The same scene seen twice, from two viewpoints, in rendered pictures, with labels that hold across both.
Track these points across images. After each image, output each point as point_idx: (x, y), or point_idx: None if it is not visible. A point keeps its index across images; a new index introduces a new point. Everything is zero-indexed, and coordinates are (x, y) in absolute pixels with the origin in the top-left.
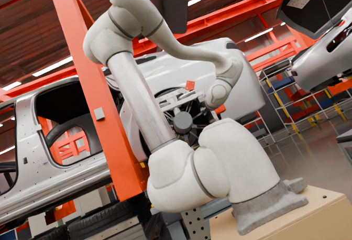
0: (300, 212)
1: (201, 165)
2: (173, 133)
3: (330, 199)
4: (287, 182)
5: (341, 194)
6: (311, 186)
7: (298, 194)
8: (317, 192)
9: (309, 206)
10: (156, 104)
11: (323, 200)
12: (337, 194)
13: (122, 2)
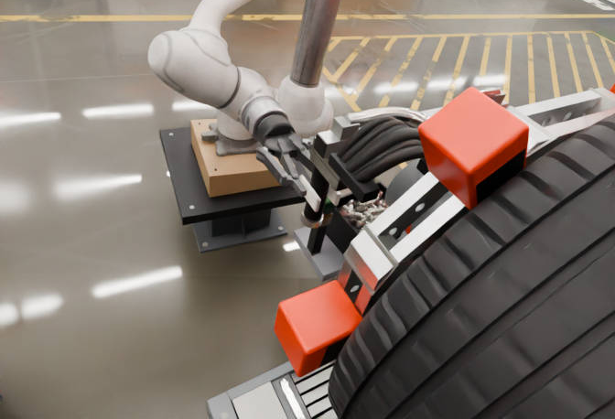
0: (216, 121)
1: None
2: (291, 71)
3: (199, 120)
4: (213, 132)
5: (191, 120)
6: (198, 142)
7: (211, 126)
8: (199, 132)
9: (210, 122)
10: (298, 34)
11: (201, 122)
12: (193, 122)
13: None
